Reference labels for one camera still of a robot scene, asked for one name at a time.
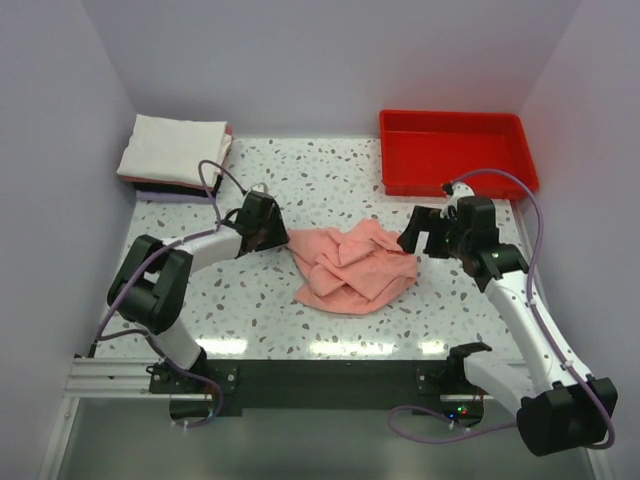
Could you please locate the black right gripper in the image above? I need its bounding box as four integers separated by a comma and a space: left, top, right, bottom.
396, 205, 470, 259

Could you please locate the salmon pink t shirt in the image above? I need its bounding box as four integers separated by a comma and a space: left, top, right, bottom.
287, 219, 418, 315

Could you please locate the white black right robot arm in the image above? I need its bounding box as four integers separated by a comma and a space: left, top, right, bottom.
397, 194, 618, 456

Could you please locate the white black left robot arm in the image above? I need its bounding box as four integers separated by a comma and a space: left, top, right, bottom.
107, 190, 289, 392

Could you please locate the red plastic tray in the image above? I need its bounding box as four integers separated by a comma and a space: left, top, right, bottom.
379, 110, 539, 197

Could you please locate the white folded t shirt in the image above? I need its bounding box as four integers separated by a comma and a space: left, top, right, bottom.
116, 114, 234, 187

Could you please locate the lavender folded t shirt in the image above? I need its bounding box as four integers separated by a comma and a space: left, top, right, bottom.
136, 190, 210, 205

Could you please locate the black folded t shirt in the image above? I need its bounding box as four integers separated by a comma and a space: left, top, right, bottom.
120, 172, 223, 196

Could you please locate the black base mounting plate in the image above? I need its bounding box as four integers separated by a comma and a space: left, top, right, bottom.
146, 359, 477, 420

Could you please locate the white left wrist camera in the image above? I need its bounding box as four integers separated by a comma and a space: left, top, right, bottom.
249, 182, 270, 196

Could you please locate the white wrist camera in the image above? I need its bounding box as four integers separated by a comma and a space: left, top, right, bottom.
249, 182, 270, 196
443, 182, 475, 206

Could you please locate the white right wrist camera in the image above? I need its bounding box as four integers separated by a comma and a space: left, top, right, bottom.
443, 182, 475, 206

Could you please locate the aluminium frame rail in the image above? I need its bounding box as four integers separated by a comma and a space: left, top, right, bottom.
64, 358, 156, 399

